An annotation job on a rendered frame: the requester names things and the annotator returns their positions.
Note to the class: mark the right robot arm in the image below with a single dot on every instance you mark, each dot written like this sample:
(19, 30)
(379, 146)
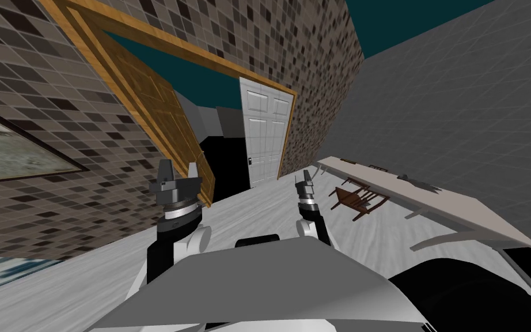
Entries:
(468, 299)

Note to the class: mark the brown wooden door leaf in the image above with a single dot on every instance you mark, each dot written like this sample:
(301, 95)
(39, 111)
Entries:
(159, 115)

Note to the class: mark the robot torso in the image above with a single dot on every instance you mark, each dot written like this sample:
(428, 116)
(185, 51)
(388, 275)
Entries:
(265, 286)

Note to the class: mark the long white table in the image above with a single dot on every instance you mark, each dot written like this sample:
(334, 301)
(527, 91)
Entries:
(436, 203)

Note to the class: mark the white panelled door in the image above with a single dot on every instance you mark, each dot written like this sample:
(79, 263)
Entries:
(265, 133)

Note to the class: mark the dark framed wall picture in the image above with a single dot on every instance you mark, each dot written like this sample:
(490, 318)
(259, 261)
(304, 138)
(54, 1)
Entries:
(7, 147)

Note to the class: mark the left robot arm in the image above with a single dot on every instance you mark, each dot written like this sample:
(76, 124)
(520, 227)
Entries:
(173, 240)

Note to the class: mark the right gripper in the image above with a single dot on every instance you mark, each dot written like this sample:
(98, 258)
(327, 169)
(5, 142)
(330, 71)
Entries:
(306, 190)

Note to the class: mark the brown wooden chair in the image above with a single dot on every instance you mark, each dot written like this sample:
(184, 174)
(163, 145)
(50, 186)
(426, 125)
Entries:
(355, 198)

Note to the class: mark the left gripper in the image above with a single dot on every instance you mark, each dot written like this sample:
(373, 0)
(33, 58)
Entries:
(175, 191)

